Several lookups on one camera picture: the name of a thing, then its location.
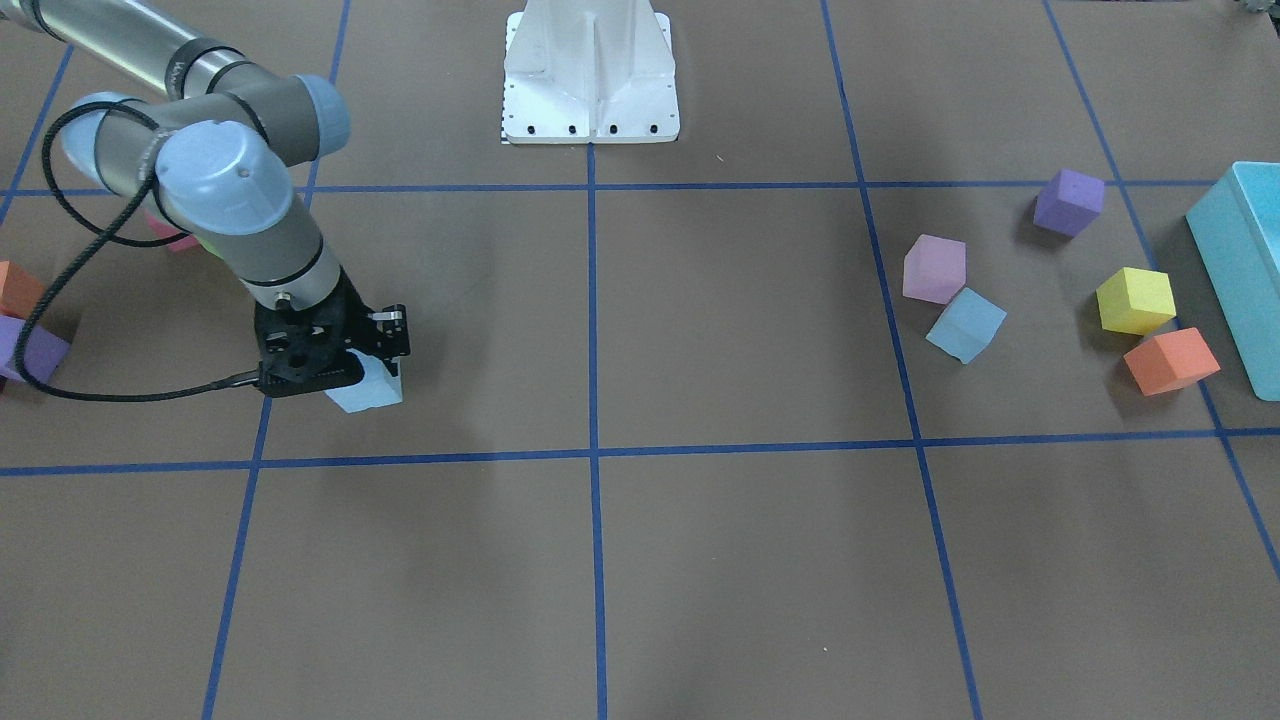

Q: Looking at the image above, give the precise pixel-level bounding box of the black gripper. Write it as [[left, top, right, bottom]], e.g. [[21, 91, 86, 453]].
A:
[[253, 270, 411, 398]]

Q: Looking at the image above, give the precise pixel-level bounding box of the light blue foam block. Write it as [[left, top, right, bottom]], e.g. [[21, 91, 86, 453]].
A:
[[324, 350, 403, 414], [925, 287, 1007, 365]]

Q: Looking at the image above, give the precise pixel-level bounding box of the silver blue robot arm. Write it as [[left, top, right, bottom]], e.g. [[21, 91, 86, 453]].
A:
[[3, 1, 410, 413]]

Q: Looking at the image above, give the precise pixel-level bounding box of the magenta foam block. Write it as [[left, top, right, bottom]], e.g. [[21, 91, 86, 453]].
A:
[[143, 211, 202, 252]]

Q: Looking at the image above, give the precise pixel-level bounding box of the purple foam block near tray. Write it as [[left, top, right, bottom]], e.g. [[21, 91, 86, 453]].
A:
[[1, 315, 70, 384]]

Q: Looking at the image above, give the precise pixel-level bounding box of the orange foam block near tray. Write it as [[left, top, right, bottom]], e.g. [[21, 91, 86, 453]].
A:
[[0, 260, 46, 320]]

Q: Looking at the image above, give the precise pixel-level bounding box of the lilac pink foam block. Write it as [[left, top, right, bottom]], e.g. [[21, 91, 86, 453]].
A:
[[902, 234, 968, 305]]

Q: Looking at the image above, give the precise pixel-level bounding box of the purple foam block near bin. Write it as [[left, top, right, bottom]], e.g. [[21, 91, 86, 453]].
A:
[[1032, 168, 1106, 238]]

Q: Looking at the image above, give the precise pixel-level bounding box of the yellow foam block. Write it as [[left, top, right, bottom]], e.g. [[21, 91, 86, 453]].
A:
[[1094, 266, 1178, 336]]

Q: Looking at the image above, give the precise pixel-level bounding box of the orange foam block near bin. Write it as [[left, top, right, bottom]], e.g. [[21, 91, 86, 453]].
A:
[[1123, 327, 1221, 397]]

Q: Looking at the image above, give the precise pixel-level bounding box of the teal plastic bin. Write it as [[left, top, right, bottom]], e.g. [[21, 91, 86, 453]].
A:
[[1185, 161, 1279, 402]]

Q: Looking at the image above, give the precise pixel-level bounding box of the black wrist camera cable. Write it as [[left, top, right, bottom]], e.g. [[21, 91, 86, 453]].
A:
[[14, 100, 262, 404]]

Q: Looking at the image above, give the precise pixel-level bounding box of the white camera post base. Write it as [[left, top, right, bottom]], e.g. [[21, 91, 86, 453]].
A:
[[500, 1, 681, 145]]

